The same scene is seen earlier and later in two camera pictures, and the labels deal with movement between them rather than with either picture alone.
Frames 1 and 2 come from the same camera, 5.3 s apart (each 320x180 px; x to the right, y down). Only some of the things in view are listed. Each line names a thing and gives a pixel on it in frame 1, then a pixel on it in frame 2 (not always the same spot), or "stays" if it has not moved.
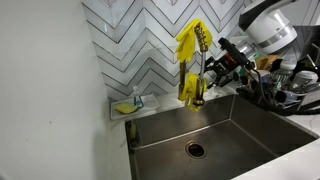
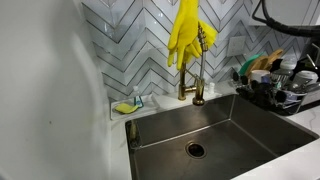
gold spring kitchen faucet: x=199 y=96 stays
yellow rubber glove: x=189 y=92 -> x=184 y=37
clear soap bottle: x=138 y=101 stays
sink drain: x=195 y=150 stays
